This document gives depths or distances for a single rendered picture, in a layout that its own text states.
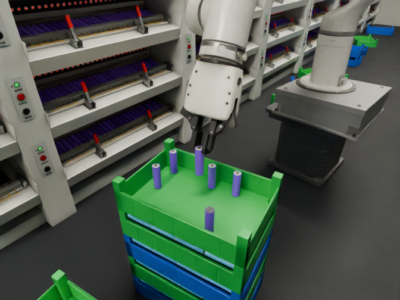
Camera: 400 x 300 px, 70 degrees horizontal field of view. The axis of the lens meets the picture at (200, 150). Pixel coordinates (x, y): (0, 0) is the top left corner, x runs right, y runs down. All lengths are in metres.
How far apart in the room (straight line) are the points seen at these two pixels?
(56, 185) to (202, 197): 0.57
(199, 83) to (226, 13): 0.13
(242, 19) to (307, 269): 0.74
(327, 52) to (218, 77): 0.68
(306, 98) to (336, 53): 0.19
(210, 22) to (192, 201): 0.37
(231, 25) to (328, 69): 0.68
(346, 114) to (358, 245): 0.43
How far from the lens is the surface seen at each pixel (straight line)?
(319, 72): 1.18
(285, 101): 1.13
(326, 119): 1.09
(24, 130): 0.96
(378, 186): 1.40
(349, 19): 1.15
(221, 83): 0.53
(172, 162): 0.71
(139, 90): 1.17
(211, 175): 0.66
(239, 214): 0.63
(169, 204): 0.65
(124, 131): 1.26
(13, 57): 0.90
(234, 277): 0.59
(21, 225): 1.15
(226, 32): 0.53
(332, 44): 1.15
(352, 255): 1.08
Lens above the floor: 0.78
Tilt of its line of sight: 33 degrees down
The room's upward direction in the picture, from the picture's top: straight up
